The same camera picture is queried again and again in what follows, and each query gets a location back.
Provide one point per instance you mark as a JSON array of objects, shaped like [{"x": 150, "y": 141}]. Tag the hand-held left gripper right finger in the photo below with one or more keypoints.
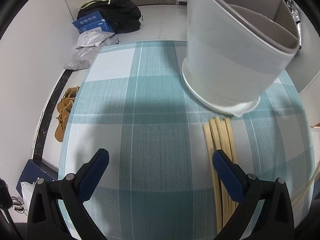
[{"x": 227, "y": 172}]

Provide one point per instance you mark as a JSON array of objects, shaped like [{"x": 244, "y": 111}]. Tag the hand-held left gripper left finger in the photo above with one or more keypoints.
[{"x": 96, "y": 170}]

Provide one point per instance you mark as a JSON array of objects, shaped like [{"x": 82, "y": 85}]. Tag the bundle of wooden chopsticks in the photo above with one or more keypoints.
[{"x": 220, "y": 135}]

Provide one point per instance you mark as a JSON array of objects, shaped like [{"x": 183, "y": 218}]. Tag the white grey utensil holder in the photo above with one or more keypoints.
[{"x": 225, "y": 55}]

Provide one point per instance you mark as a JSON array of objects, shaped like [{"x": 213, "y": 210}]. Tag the tan suede shoe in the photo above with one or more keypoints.
[
  {"x": 68, "y": 97},
  {"x": 62, "y": 125}
]

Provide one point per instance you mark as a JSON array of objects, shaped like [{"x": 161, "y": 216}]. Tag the dark blue shoe box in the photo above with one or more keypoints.
[{"x": 35, "y": 172}]

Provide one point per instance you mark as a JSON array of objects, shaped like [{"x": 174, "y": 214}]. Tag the white plastic bag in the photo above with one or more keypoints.
[{"x": 27, "y": 190}]

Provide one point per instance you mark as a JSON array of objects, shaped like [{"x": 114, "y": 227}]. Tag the teal plaid tablecloth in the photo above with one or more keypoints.
[{"x": 155, "y": 105}]

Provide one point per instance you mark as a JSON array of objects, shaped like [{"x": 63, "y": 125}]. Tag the large grey plastic mailer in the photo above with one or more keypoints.
[{"x": 80, "y": 58}]

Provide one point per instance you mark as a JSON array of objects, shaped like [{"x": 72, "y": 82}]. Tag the small grey plastic mailer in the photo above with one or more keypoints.
[{"x": 92, "y": 38}]

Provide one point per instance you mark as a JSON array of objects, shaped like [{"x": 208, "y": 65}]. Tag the white cabinet with gold trim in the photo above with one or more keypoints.
[{"x": 311, "y": 55}]

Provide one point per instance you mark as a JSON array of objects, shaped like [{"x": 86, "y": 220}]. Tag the blue cardboard box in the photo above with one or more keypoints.
[{"x": 90, "y": 21}]

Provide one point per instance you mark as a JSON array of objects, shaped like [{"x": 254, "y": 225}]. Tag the black duffel bag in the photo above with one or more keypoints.
[{"x": 125, "y": 12}]

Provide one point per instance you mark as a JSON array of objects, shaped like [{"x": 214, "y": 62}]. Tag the silver folded umbrella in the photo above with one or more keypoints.
[{"x": 296, "y": 17}]

